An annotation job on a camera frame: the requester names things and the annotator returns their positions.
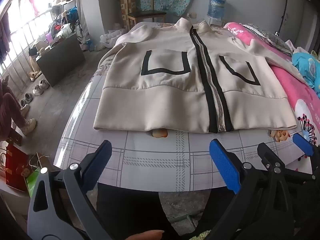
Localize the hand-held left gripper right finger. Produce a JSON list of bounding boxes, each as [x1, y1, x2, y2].
[[207, 139, 295, 240]]

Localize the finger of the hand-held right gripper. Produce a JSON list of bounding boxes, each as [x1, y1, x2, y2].
[[292, 133, 320, 165], [257, 142, 316, 181]]

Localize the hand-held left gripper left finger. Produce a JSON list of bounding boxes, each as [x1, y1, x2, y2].
[[27, 140, 113, 240]]

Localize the beige zip jacket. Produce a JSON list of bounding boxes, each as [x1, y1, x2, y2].
[[93, 17, 308, 133]]

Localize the pile of clothes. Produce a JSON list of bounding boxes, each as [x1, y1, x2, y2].
[[46, 7, 80, 45]]

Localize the person's left hand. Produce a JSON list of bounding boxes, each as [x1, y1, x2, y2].
[[125, 229, 165, 240]]

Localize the person's black pants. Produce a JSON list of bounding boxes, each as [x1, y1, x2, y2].
[[96, 182, 234, 240]]

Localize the pink floral blanket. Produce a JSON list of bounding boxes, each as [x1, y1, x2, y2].
[[224, 22, 320, 165]]

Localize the green bag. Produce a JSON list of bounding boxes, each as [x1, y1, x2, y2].
[[26, 167, 42, 198]]

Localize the light blue garment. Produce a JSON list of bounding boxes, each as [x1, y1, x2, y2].
[[291, 46, 320, 94]]

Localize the red bag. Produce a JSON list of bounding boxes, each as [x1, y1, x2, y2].
[[5, 144, 32, 192]]

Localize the grey patterned cloth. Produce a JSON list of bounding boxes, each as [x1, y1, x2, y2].
[[241, 24, 293, 55]]

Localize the beige shoe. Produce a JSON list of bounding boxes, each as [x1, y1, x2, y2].
[[29, 71, 43, 82]]

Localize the black cabinet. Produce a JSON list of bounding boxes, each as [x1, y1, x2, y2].
[[36, 32, 86, 87]]

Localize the white bags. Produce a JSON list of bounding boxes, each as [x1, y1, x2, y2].
[[100, 29, 128, 49]]

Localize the white water dispenser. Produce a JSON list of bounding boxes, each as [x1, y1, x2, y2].
[[206, 16, 224, 27]]

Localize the blue water jug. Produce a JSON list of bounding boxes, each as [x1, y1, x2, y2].
[[207, 0, 227, 19]]

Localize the dark hanging garment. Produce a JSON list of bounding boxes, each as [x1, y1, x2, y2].
[[0, 10, 12, 62]]

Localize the wooden chair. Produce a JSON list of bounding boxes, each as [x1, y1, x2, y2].
[[124, 0, 167, 28]]

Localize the patterned wooden stand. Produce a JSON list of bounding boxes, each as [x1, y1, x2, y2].
[[119, 0, 137, 32]]

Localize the black hanging cable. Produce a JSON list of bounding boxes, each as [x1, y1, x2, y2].
[[279, 0, 290, 32]]

